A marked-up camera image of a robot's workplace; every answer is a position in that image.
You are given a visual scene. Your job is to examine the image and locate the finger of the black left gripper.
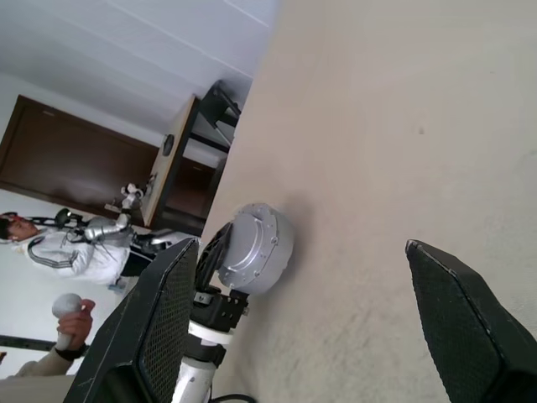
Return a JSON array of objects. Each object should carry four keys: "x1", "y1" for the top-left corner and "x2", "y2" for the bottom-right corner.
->
[{"x1": 196, "y1": 221, "x2": 234, "y2": 293}]

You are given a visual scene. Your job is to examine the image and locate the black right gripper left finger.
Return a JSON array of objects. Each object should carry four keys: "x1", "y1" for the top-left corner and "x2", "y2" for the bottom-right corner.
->
[{"x1": 62, "y1": 236, "x2": 201, "y2": 403}]

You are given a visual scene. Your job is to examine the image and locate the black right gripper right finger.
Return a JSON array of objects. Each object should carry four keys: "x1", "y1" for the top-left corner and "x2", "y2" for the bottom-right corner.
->
[{"x1": 404, "y1": 238, "x2": 537, "y2": 403}]

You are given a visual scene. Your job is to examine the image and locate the silver motor housing copper windings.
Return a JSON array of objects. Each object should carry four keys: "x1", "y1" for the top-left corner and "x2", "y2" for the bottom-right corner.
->
[{"x1": 230, "y1": 208, "x2": 295, "y2": 297}]

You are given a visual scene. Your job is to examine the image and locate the grey handheld controller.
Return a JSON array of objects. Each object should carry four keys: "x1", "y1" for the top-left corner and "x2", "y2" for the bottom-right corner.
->
[{"x1": 50, "y1": 292, "x2": 85, "y2": 352}]

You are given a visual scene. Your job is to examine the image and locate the bare hand of operator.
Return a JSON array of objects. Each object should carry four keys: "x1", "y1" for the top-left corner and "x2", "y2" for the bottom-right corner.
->
[{"x1": 56, "y1": 297, "x2": 96, "y2": 350}]

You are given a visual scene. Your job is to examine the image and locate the wooden table black legs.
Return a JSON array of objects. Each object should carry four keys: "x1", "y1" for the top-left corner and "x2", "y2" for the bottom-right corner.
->
[{"x1": 140, "y1": 94, "x2": 230, "y2": 237}]

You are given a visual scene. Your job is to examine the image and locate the silver background humanoid robot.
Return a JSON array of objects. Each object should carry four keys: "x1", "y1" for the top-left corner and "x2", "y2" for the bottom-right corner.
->
[{"x1": 83, "y1": 181, "x2": 186, "y2": 258}]

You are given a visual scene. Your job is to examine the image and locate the person in white jacket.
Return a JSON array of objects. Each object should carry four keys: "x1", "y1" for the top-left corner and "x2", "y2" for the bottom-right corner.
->
[{"x1": 0, "y1": 212, "x2": 136, "y2": 287}]

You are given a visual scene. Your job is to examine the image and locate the dark brown door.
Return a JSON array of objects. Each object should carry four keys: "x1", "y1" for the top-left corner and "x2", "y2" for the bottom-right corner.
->
[{"x1": 0, "y1": 94, "x2": 216, "y2": 220}]

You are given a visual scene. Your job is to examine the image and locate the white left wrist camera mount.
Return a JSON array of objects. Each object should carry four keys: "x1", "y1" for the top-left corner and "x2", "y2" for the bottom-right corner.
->
[{"x1": 186, "y1": 319, "x2": 236, "y2": 348}]

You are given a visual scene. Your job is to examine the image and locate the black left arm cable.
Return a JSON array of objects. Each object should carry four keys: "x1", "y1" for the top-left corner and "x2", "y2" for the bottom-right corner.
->
[{"x1": 208, "y1": 391, "x2": 258, "y2": 403}]

